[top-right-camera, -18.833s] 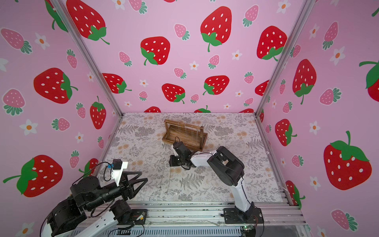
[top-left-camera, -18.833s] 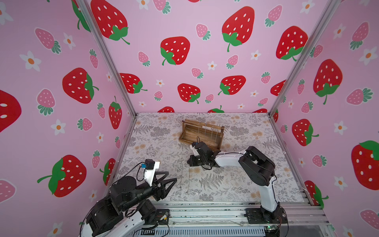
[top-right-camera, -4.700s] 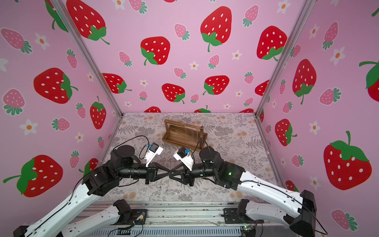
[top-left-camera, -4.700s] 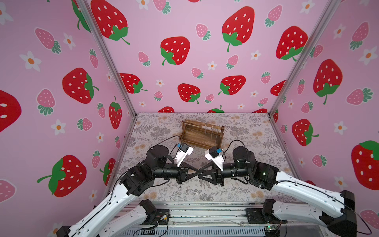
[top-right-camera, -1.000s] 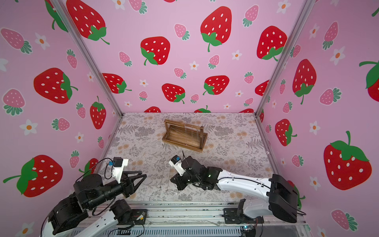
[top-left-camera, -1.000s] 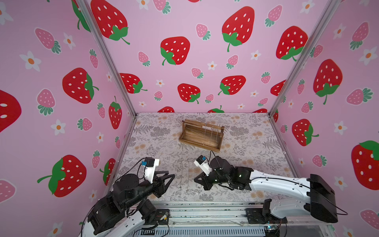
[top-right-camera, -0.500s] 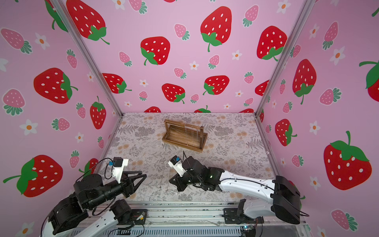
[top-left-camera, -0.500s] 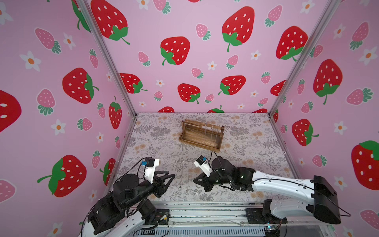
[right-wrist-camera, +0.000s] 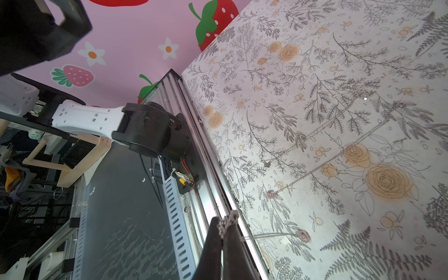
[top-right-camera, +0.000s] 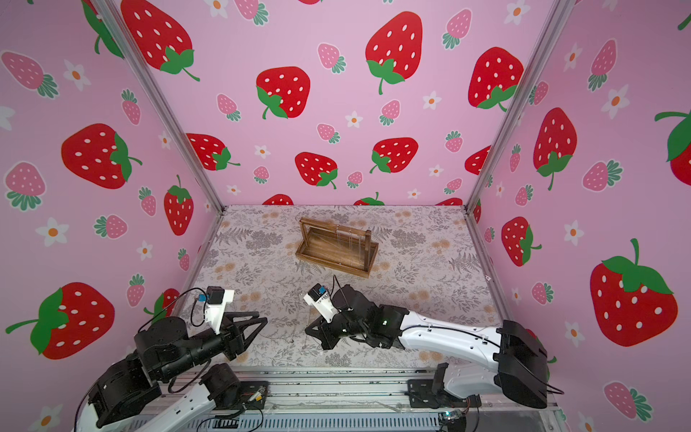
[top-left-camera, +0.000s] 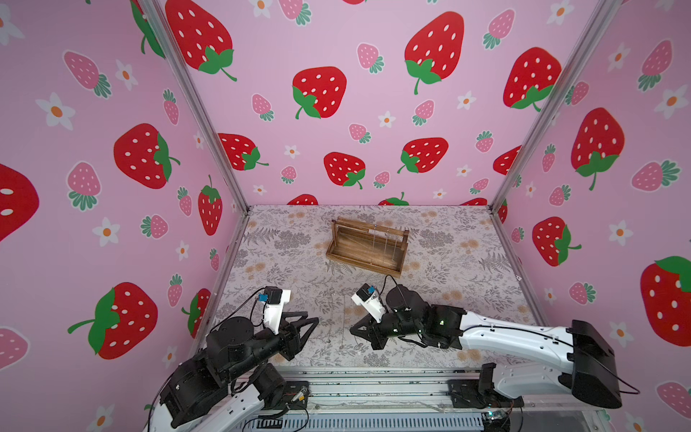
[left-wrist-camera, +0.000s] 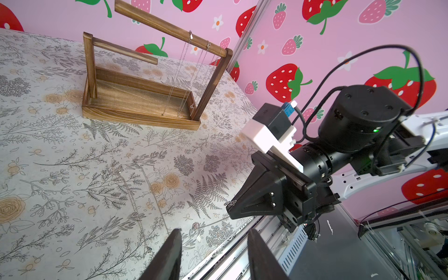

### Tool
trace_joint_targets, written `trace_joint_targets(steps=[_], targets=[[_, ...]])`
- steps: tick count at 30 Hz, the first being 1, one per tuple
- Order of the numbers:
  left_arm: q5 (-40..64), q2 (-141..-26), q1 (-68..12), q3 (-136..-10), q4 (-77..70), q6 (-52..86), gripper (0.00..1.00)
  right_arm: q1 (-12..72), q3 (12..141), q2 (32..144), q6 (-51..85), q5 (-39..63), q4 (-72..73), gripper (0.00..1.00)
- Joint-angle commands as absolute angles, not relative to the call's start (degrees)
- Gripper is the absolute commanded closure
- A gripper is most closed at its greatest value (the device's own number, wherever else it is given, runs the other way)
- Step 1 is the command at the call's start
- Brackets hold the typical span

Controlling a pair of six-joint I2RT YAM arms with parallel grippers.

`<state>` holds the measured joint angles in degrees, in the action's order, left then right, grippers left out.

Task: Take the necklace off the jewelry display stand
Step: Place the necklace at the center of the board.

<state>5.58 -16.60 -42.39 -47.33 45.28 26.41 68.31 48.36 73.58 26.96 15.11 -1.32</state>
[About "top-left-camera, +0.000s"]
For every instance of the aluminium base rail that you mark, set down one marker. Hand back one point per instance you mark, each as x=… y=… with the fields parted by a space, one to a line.
x=380 y=399

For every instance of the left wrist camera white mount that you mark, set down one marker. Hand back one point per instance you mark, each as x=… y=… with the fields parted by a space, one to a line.
x=274 y=300

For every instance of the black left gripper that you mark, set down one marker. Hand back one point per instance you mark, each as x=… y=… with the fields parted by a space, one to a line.
x=288 y=341

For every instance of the wooden jewelry display stand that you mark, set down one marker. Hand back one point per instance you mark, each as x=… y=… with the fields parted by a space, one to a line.
x=371 y=247

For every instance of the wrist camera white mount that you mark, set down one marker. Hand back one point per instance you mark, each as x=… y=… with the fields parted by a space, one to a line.
x=369 y=298
x=274 y=300

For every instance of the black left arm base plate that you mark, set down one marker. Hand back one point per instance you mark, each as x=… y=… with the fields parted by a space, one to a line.
x=292 y=395

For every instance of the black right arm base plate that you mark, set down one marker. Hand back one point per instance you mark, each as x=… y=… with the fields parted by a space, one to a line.
x=467 y=394

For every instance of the aluminium corner frame post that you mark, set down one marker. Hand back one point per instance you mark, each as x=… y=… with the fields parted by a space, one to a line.
x=603 y=14
x=163 y=33

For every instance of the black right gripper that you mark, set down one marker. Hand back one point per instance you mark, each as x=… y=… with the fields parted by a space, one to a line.
x=381 y=329

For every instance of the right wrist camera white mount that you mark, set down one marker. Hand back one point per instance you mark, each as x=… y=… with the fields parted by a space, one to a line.
x=369 y=298

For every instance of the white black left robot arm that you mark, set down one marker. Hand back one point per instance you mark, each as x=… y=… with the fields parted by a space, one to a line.
x=234 y=367

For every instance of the aluminium corner frame post left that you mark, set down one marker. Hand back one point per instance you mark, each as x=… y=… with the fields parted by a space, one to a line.
x=163 y=33

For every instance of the aluminium corner frame post right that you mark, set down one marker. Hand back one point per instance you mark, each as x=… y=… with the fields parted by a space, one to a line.
x=603 y=14

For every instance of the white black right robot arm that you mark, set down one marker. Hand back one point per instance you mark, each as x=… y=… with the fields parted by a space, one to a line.
x=576 y=359

